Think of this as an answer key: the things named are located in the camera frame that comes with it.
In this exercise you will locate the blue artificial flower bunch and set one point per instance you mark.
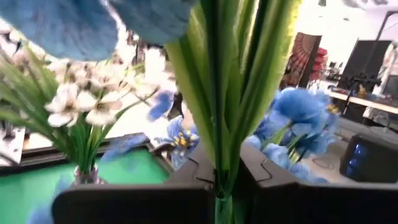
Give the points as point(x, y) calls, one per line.
point(298, 105)
point(182, 140)
point(227, 93)

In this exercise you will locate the black computer tower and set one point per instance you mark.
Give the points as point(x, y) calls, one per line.
point(370, 158)

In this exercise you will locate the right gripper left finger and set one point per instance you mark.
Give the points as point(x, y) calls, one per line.
point(140, 205)

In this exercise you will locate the green glass vase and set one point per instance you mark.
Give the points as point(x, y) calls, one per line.
point(228, 211)

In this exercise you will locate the red mandala patterned cloth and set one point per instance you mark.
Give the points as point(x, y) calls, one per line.
point(300, 59)

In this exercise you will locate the black display board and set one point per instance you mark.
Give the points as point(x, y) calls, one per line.
point(363, 62)

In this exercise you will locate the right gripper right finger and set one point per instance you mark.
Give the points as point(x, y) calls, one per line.
point(311, 205)

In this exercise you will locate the grey background table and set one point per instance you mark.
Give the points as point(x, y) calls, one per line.
point(367, 104)

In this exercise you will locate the purple glass vase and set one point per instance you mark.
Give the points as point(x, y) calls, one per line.
point(87, 176)

